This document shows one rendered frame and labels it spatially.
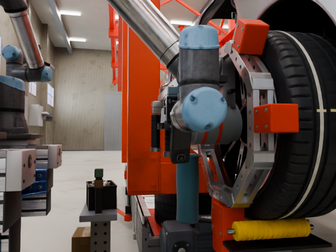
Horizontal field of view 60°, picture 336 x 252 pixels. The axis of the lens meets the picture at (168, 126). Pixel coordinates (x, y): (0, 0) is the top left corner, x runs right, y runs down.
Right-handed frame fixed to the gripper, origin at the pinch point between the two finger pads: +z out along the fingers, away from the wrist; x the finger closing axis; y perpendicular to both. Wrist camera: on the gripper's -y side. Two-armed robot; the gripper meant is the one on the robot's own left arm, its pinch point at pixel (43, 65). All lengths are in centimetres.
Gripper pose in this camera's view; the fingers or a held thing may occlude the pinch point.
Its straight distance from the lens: 193.3
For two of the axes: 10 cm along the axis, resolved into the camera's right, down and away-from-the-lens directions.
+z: 0.4, 0.5, 10.0
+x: 9.9, 1.3, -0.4
